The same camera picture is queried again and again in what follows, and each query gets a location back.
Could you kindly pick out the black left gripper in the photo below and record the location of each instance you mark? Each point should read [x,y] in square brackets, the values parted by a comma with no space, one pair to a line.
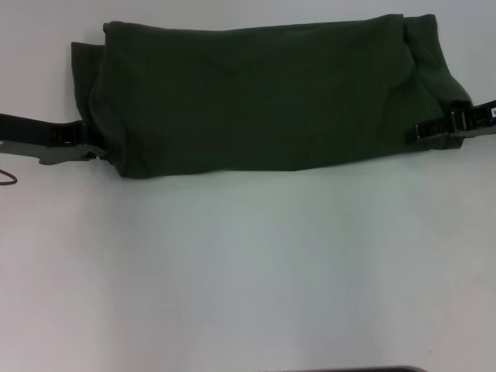
[38,137]

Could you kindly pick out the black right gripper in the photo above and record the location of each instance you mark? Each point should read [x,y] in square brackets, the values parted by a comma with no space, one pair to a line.
[478,118]

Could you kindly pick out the dark green FREE t-shirt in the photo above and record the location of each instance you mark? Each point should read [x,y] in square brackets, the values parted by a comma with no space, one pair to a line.
[252,97]

